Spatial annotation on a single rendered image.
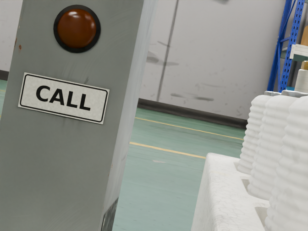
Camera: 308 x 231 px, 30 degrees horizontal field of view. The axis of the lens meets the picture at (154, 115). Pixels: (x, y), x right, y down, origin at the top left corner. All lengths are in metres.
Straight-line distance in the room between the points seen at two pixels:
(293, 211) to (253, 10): 5.26
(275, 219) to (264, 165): 0.11
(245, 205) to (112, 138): 0.09
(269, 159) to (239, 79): 5.07
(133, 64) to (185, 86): 5.11
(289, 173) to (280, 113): 0.11
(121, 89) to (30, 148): 0.06
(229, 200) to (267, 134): 0.08
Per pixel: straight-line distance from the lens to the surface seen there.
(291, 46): 4.81
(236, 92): 5.48
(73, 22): 0.33
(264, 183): 0.41
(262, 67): 5.51
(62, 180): 0.33
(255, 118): 0.53
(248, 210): 0.34
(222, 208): 0.32
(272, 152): 0.41
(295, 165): 0.30
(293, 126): 0.31
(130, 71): 0.33
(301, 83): 0.55
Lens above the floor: 0.24
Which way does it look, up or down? 3 degrees down
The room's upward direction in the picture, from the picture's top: 11 degrees clockwise
